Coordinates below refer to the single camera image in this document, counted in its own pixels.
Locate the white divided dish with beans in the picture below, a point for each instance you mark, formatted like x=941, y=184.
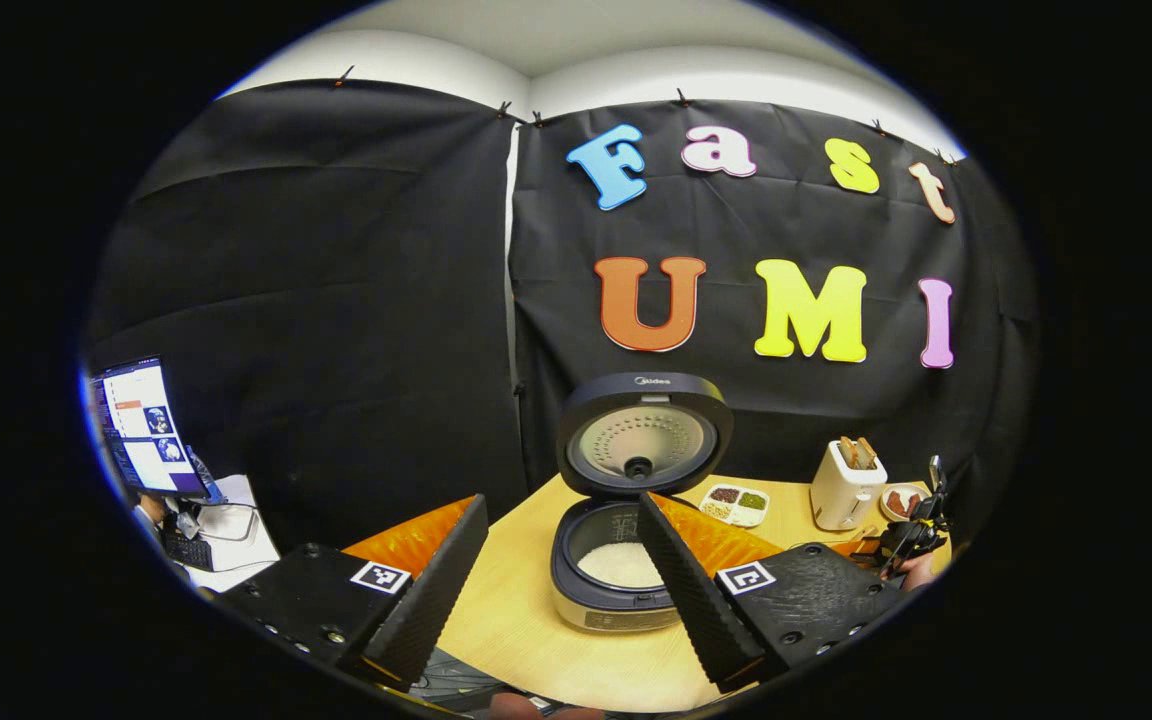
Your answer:
x=734, y=506

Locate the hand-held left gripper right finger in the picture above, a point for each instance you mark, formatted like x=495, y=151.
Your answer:
x=691, y=600

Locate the dark grey rice cooker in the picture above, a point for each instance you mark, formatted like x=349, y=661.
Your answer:
x=636, y=430

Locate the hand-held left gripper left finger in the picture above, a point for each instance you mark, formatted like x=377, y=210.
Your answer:
x=436, y=600

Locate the white side desk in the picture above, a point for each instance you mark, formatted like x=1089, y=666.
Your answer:
x=236, y=555

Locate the white toaster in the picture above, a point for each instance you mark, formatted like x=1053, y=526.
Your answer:
x=841, y=500

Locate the black keyboard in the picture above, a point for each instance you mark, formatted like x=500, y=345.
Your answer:
x=186, y=550

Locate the toast slice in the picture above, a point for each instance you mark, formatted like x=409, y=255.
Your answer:
x=849, y=452
x=867, y=452

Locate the white plate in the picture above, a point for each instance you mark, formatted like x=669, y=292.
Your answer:
x=891, y=517

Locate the computer monitor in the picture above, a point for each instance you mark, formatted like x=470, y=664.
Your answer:
x=146, y=430

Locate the black backdrop cloth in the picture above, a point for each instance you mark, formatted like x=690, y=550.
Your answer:
x=336, y=300

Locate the dark patterned cloth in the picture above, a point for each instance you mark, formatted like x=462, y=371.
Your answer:
x=456, y=680

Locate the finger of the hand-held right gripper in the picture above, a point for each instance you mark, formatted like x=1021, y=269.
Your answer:
x=856, y=548

